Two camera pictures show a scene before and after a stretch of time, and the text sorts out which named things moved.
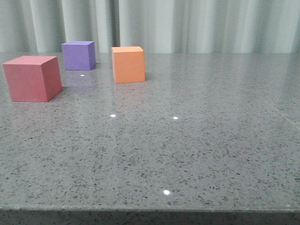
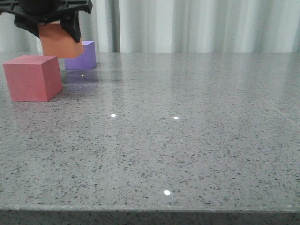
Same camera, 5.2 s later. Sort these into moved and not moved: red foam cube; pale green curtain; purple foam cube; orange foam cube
Moved: orange foam cube
Not moved: red foam cube; purple foam cube; pale green curtain
